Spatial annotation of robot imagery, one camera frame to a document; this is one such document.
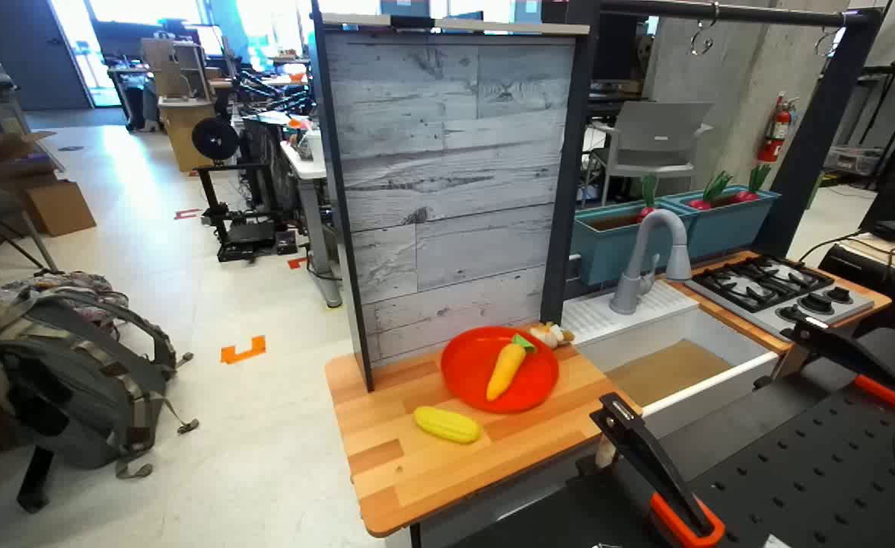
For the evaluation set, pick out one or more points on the red plastic plate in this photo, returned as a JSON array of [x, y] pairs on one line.
[[467, 368]]

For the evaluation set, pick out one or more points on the wooden cutting board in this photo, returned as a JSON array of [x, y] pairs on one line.
[[419, 466]]

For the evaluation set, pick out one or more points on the green toy plant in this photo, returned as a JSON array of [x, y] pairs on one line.
[[758, 178], [718, 187], [651, 190]]

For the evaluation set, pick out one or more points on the short teal planter box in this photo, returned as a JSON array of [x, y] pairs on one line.
[[733, 227]]

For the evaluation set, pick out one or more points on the red fire extinguisher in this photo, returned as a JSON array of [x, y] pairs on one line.
[[774, 129]]

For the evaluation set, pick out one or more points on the grey toy faucet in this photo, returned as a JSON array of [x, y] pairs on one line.
[[651, 245]]

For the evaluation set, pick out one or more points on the orange floor bracket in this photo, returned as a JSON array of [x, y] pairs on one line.
[[241, 352]]

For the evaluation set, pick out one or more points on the black machine on stand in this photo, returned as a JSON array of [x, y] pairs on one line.
[[240, 183]]

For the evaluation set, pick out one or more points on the beige toy garlic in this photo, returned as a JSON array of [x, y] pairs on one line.
[[549, 333]]

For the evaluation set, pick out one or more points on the black toy stove top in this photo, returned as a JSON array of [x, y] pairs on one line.
[[771, 290]]

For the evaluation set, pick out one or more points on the black stool leg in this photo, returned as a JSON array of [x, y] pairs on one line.
[[39, 482]]

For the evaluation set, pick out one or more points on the tan wooden cabinet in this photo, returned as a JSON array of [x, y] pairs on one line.
[[178, 110]]

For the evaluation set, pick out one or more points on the grey wood-print backsplash panel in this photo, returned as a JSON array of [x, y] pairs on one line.
[[448, 183]]

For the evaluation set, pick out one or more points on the black metal kitchen frame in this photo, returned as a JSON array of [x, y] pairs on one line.
[[822, 133]]

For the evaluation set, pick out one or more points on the orange toy carrot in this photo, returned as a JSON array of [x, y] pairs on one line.
[[508, 368]]

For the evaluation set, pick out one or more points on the grey olive backpack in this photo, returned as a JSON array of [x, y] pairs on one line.
[[71, 375]]

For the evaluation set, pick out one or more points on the brown cardboard box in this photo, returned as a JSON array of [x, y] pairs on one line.
[[55, 205]]

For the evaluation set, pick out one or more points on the white workshop table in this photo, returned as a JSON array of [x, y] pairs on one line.
[[311, 178]]

